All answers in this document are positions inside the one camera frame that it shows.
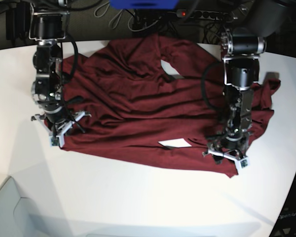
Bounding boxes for black power strip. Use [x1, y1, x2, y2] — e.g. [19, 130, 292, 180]
[175, 9, 234, 21]

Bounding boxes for dark red t-shirt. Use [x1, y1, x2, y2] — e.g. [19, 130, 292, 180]
[58, 33, 282, 179]

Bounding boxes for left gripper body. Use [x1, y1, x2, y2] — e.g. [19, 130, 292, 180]
[202, 135, 249, 163]

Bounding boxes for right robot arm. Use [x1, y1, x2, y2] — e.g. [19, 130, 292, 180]
[29, 0, 88, 139]

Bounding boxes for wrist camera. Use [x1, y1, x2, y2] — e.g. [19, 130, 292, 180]
[235, 157, 250, 171]
[49, 135, 65, 148]

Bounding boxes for grey cable loops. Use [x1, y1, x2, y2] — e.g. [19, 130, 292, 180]
[93, 0, 148, 32]

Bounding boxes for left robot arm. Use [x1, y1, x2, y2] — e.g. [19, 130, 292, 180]
[201, 0, 296, 167]

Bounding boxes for blue box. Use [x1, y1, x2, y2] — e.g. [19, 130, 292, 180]
[110, 0, 179, 9]

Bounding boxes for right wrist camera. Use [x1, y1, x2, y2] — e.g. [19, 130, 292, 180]
[49, 135, 65, 148]

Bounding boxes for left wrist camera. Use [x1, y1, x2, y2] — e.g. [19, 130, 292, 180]
[235, 157, 250, 171]

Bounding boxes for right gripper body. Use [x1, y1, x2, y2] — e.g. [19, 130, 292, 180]
[31, 108, 91, 138]

